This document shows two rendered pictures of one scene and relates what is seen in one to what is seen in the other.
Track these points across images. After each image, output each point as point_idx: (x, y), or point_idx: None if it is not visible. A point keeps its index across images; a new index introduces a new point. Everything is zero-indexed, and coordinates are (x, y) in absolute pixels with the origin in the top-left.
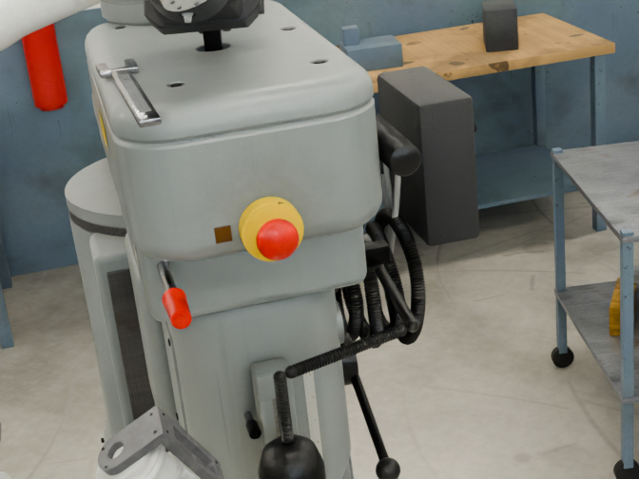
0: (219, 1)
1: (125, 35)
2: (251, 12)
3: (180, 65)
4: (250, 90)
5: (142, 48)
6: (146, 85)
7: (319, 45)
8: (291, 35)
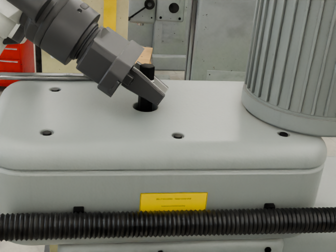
0: (52, 55)
1: (218, 87)
2: (98, 86)
3: (104, 93)
4: (4, 105)
5: (168, 88)
6: (65, 82)
7: (100, 138)
8: (149, 133)
